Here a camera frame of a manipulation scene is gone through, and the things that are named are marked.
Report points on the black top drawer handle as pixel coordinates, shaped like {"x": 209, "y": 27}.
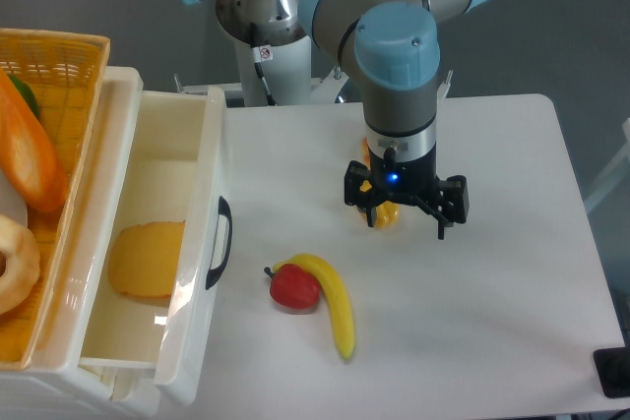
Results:
{"x": 222, "y": 244}

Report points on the orange knotted bread toy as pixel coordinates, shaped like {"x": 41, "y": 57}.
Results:
{"x": 365, "y": 152}

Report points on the white drawer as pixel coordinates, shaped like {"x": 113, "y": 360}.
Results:
{"x": 177, "y": 169}

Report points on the green toy pepper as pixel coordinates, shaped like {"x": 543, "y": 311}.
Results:
{"x": 27, "y": 94}

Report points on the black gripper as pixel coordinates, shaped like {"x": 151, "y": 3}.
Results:
{"x": 447, "y": 201}

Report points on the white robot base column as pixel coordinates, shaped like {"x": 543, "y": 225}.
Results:
{"x": 281, "y": 73}

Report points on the orange toy baguette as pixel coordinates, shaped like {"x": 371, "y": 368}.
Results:
{"x": 28, "y": 157}

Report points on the yellow toy bell pepper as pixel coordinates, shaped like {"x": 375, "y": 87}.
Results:
{"x": 387, "y": 214}

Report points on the black device at table edge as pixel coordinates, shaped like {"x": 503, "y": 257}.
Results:
{"x": 612, "y": 365}

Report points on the white toy item in basket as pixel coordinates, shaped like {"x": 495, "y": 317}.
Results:
{"x": 12, "y": 203}

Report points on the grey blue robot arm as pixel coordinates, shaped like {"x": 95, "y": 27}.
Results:
{"x": 390, "y": 50}

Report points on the yellow toy banana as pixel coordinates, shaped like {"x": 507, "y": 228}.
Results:
{"x": 335, "y": 292}

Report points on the yellow woven plastic basket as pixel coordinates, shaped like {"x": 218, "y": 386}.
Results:
{"x": 65, "y": 72}

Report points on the beige toy donut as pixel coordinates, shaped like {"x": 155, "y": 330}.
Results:
{"x": 22, "y": 263}

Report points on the white drawer cabinet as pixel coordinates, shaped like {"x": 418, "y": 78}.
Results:
{"x": 59, "y": 384}

